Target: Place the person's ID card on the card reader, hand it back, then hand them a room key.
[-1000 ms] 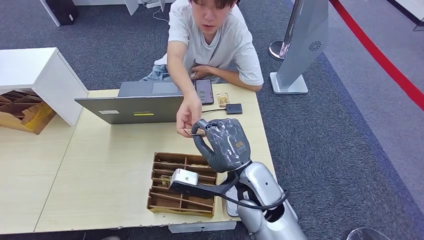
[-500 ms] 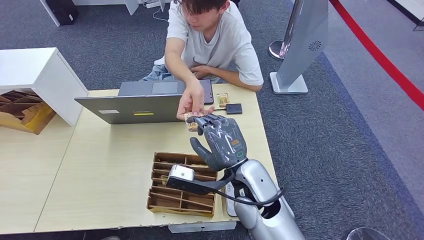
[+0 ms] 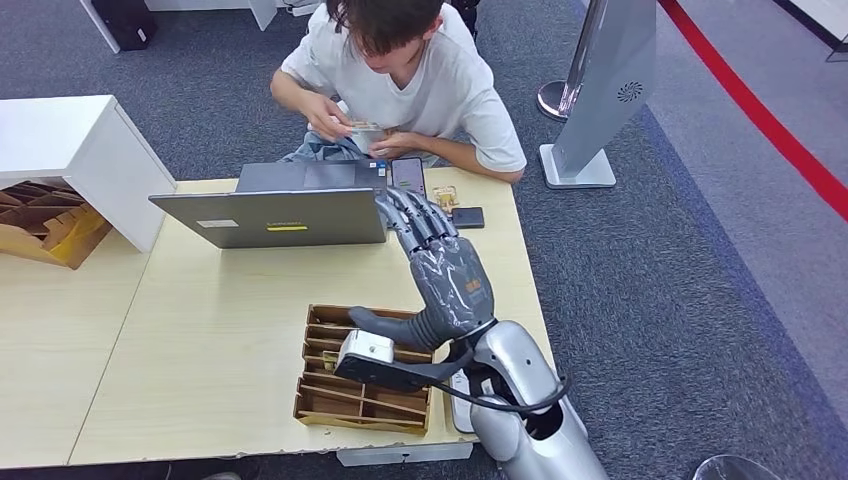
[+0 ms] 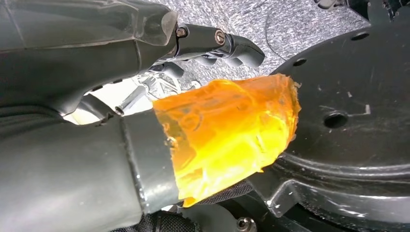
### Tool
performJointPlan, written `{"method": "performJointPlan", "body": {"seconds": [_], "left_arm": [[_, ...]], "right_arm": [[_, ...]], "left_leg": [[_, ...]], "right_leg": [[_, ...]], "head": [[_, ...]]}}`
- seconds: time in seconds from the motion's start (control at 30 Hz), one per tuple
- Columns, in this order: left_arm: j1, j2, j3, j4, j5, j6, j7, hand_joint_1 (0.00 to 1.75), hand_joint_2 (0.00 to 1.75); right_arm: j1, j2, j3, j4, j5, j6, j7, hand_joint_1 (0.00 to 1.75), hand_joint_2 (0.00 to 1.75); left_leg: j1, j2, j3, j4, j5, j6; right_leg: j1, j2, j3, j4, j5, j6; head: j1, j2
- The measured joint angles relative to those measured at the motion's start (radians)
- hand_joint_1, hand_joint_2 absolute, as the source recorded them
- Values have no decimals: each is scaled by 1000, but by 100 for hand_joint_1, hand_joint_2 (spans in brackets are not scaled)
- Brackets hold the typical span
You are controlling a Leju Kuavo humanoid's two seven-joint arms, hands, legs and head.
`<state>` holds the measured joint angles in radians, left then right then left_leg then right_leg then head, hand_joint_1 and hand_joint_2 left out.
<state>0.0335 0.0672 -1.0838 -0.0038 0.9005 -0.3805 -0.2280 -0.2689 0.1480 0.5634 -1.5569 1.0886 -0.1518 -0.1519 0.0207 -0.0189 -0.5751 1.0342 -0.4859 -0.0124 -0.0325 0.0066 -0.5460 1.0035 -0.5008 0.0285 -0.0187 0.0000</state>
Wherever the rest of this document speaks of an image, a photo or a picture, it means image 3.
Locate white card reader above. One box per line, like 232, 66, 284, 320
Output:
450, 369, 478, 435

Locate silver kiosk stand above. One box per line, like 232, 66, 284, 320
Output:
538, 0, 658, 191

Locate white cabinet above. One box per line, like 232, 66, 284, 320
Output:
0, 94, 178, 254

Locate chrome stanchion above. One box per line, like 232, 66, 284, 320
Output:
536, 0, 607, 123

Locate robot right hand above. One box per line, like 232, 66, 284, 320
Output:
349, 187, 497, 354

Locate black adapter box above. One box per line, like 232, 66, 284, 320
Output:
451, 206, 486, 231

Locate white desk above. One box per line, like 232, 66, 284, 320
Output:
78, 0, 326, 54
771, 0, 848, 62

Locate white table bracket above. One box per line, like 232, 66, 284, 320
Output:
336, 442, 476, 468

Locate clear dome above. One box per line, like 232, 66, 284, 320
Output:
692, 455, 783, 480

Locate cardboard slotted organizer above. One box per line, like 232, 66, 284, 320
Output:
0, 178, 115, 271

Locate person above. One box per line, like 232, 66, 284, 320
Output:
268, 0, 528, 185

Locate red barrier belt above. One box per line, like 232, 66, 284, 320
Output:
657, 0, 848, 223

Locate person's left hand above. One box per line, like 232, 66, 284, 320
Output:
369, 130, 419, 161

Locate grey laptop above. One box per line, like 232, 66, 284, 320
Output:
148, 158, 391, 250

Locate person's right hand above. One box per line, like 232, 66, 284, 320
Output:
299, 91, 357, 142

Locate small pale packet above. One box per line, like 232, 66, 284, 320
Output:
349, 130, 390, 158

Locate black smartphone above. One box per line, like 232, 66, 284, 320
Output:
390, 156, 427, 197

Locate wooden card organizer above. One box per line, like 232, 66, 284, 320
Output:
293, 303, 435, 437

